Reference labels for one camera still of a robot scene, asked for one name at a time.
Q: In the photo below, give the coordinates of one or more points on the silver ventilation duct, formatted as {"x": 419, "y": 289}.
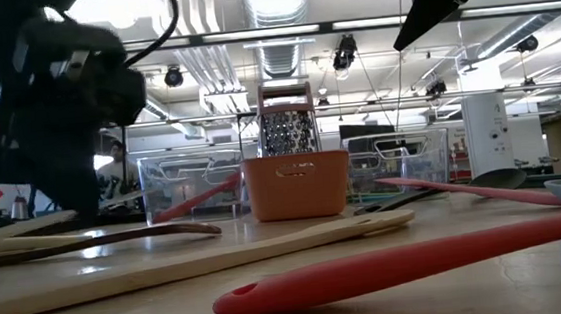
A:
{"x": 277, "y": 17}

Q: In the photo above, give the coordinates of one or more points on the black ceiling spotlight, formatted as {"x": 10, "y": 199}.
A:
{"x": 345, "y": 54}
{"x": 174, "y": 77}
{"x": 435, "y": 88}
{"x": 527, "y": 43}

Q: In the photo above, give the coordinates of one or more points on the person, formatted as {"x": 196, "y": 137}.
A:
{"x": 116, "y": 172}

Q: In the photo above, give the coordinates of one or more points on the pink silicone spatula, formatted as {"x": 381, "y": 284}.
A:
{"x": 489, "y": 193}

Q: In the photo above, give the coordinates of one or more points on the light wooden spatula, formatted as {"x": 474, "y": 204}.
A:
{"x": 169, "y": 271}

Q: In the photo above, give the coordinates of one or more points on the white column with devices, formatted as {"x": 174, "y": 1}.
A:
{"x": 486, "y": 126}

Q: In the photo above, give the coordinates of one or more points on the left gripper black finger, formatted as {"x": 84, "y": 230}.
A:
{"x": 70, "y": 188}

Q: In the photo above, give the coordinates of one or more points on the silver kettle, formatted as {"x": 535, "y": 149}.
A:
{"x": 19, "y": 210}

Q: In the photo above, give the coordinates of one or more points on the dark brown wooden spoon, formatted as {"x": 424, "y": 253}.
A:
{"x": 166, "y": 231}

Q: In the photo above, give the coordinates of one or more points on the orange plastic bin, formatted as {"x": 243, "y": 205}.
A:
{"x": 296, "y": 196}

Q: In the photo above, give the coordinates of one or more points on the red silicone spatula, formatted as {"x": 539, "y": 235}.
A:
{"x": 369, "y": 270}

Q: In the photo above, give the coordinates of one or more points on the dark background screen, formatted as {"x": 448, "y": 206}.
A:
{"x": 366, "y": 130}

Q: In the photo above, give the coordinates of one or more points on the pink steel box grater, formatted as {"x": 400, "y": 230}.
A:
{"x": 288, "y": 131}

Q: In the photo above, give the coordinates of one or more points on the clear plastic storage bin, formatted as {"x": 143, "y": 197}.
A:
{"x": 426, "y": 165}
{"x": 172, "y": 185}

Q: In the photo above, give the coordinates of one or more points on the black overhead crossbar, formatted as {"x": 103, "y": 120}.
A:
{"x": 325, "y": 25}

